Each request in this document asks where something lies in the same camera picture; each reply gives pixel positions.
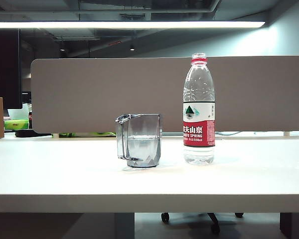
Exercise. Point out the Nongfu Spring water bottle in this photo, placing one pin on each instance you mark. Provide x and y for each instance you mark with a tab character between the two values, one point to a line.
198	129

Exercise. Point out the transparent grey faceted mug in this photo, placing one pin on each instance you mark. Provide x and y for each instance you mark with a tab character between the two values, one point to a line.
143	147

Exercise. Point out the green package behind divider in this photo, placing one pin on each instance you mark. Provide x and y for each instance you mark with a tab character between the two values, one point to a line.
89	134

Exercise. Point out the white divider support foot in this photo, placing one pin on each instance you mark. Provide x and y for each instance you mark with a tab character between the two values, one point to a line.
55	135
287	134

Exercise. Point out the long ceiling light strip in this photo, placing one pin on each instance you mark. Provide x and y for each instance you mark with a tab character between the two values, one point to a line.
127	24

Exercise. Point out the red drink can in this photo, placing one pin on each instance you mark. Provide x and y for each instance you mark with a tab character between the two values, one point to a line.
31	120

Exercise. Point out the black office chair base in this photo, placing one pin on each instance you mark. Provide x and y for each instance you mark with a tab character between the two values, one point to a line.
214	220

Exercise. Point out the black flat object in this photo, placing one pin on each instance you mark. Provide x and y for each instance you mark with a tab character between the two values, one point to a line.
27	134

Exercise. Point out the green tissue box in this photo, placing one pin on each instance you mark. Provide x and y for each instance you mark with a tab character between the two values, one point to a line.
16	123

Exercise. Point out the black computer monitor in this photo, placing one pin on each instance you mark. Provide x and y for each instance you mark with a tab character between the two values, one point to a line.
5	69

